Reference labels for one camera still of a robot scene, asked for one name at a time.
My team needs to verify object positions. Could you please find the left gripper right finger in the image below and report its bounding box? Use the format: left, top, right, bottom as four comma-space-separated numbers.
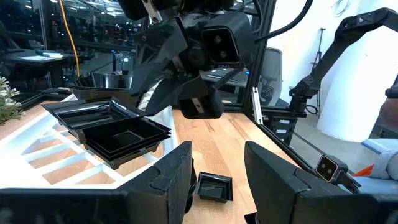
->
244, 141, 312, 224

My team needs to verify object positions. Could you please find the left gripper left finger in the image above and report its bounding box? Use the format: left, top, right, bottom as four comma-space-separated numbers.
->
116, 141, 197, 224

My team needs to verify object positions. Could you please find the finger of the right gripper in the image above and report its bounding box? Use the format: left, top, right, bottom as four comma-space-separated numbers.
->
145, 76, 225, 121
129, 17, 188, 96

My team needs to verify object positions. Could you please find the small square black plate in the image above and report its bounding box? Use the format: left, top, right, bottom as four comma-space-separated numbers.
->
83, 133, 172, 171
81, 117, 172, 162

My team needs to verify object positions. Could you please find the wavy square black plate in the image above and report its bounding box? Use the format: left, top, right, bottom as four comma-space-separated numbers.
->
42, 98, 150, 131
195, 171, 234, 205

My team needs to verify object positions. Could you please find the black control box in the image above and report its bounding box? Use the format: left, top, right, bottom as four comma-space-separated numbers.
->
267, 116, 298, 146

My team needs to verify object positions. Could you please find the silver metal strip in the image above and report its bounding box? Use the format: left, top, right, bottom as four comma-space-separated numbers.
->
251, 86, 264, 126

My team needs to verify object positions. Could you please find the grey mesh office chair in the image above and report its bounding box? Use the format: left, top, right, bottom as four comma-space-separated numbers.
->
259, 46, 284, 107

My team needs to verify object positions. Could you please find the orange triangular object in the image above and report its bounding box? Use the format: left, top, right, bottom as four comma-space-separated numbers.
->
353, 164, 374, 177

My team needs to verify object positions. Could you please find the black tripod stand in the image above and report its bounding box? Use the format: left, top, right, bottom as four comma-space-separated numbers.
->
310, 27, 327, 110

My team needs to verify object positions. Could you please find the artificial green potted plant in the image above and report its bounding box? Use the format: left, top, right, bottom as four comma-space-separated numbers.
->
0, 76, 26, 126

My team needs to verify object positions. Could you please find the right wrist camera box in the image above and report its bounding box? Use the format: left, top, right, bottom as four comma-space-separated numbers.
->
201, 11, 255, 68

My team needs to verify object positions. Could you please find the small black depth camera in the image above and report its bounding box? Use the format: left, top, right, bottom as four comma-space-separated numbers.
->
314, 154, 362, 194

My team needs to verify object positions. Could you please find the black aluminium table frame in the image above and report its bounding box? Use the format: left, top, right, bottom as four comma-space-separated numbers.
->
217, 0, 315, 175

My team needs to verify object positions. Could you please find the yellow extension cable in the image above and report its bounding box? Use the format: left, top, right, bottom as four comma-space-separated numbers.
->
58, 0, 81, 78

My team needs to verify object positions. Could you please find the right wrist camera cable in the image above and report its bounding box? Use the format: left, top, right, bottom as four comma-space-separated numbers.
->
253, 0, 314, 43

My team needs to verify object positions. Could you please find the white lattice wire rack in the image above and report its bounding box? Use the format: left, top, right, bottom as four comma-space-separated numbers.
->
0, 93, 181, 190

